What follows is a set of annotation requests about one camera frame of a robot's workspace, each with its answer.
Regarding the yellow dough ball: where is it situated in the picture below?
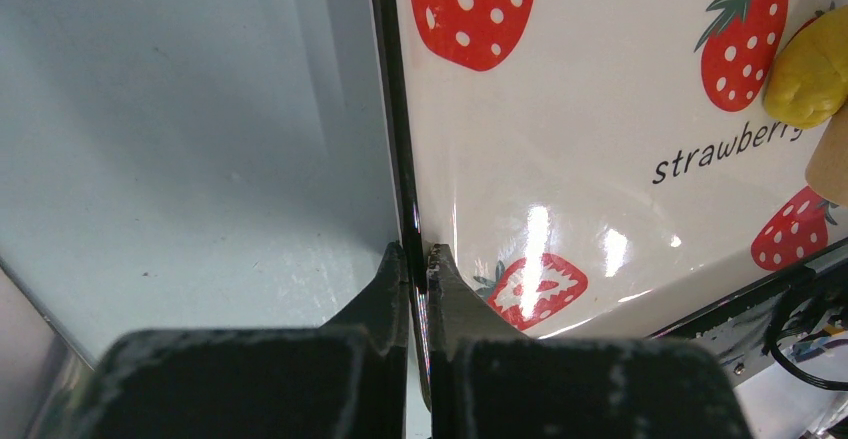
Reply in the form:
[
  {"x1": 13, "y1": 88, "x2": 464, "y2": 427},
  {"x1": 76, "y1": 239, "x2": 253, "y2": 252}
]
[{"x1": 763, "y1": 6, "x2": 847, "y2": 129}]

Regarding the white strawberry print tray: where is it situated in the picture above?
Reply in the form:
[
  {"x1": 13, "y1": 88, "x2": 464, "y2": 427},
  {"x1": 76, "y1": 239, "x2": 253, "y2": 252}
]
[{"x1": 367, "y1": 0, "x2": 848, "y2": 411}]

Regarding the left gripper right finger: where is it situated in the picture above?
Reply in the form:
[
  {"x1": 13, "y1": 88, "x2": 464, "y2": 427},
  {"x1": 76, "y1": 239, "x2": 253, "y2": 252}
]
[{"x1": 427, "y1": 244, "x2": 750, "y2": 438}]

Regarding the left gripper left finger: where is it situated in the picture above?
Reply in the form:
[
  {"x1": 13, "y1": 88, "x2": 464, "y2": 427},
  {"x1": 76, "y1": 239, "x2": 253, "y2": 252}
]
[{"x1": 72, "y1": 242, "x2": 409, "y2": 438}]

